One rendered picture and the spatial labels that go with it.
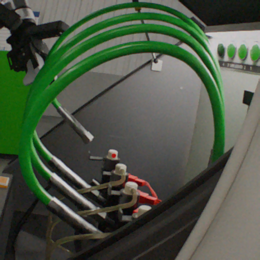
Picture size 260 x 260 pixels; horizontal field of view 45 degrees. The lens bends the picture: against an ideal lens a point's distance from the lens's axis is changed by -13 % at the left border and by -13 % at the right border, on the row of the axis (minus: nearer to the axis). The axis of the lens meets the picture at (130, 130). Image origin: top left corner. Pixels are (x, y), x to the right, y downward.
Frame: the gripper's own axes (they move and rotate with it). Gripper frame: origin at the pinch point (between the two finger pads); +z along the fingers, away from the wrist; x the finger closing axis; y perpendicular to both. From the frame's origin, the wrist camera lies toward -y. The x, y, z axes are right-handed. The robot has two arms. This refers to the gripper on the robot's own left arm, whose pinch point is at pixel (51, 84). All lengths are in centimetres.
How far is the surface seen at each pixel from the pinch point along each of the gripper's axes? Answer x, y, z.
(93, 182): 1.7, -0.5, 22.7
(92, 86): -556, 176, -269
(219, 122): 19.0, -25.6, 27.9
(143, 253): 30.0, -15.0, 36.7
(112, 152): 1.6, -6.3, 19.8
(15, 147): -243, 192, -111
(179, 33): 17.1, -27.3, 14.9
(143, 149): -33.3, -1.7, 14.2
